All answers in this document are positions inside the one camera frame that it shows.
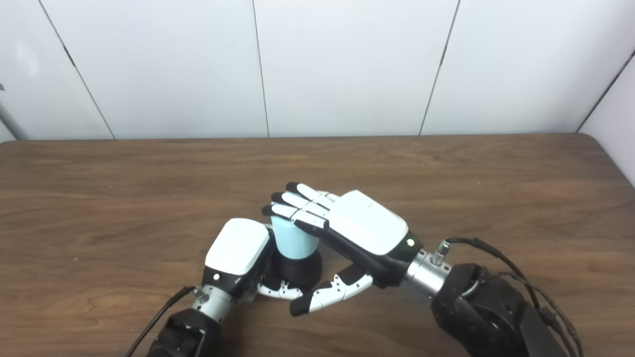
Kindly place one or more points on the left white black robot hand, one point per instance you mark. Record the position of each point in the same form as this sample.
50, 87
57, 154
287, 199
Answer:
238, 248

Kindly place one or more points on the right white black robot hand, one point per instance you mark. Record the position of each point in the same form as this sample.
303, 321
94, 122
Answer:
369, 225

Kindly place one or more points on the light blue cylinder cup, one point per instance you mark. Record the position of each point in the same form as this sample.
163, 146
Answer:
292, 243

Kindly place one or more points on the black flared nozzle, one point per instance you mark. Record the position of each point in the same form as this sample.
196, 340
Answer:
300, 270

